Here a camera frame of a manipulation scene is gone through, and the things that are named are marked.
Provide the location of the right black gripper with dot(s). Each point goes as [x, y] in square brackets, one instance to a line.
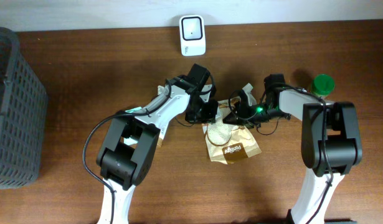
[245, 119]

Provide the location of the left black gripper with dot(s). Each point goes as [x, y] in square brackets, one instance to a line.
[210, 112]

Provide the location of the beige brown snack bag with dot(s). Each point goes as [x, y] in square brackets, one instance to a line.
[228, 143]

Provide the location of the white cream tube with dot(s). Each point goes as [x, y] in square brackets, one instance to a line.
[164, 128]

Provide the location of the green round item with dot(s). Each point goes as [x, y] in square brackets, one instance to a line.
[322, 85]

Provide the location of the teal wipes packet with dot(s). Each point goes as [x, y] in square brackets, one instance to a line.
[131, 140]

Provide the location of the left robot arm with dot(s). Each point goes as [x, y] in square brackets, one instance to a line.
[128, 149]

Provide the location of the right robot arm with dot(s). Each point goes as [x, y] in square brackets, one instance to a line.
[330, 139]

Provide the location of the white barcode scanner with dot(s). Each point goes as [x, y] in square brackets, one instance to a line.
[192, 35]

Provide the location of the grey plastic mesh basket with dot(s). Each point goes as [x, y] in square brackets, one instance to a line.
[23, 109]

